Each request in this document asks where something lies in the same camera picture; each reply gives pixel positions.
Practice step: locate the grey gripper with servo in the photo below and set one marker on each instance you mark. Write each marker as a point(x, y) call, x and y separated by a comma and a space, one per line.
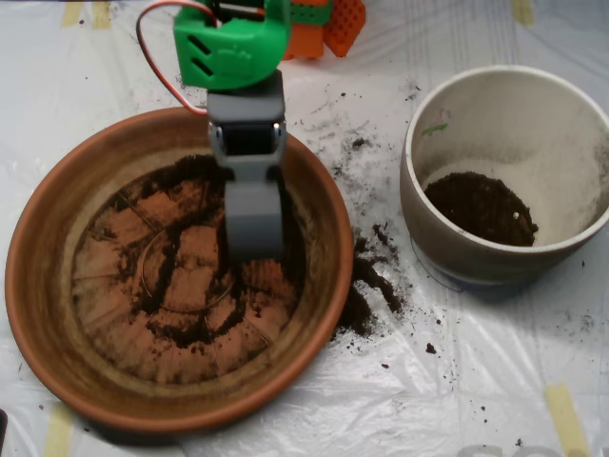
point(247, 139)

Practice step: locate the dark soil pile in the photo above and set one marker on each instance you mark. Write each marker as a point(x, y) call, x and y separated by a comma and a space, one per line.
point(181, 328)

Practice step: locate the dark soil heap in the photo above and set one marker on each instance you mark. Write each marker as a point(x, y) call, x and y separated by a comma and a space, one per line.
point(480, 214)

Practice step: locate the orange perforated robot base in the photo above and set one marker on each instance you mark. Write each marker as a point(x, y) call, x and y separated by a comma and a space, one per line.
point(342, 28)

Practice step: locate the spilled dark soil patch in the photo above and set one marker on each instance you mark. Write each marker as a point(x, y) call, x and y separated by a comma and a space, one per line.
point(357, 309)

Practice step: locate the white ceramic pot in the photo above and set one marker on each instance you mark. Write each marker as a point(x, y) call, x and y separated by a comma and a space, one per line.
point(457, 262)

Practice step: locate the terracotta plant saucer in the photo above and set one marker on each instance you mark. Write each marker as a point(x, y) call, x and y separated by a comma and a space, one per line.
point(43, 304)

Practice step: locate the clear plastic cover sheet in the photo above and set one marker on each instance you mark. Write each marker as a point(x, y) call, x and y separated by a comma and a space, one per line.
point(428, 404)

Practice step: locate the beige masking tape strip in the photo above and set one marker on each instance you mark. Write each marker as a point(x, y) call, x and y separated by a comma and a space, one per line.
point(59, 433)
point(71, 13)
point(102, 14)
point(522, 12)
point(566, 419)

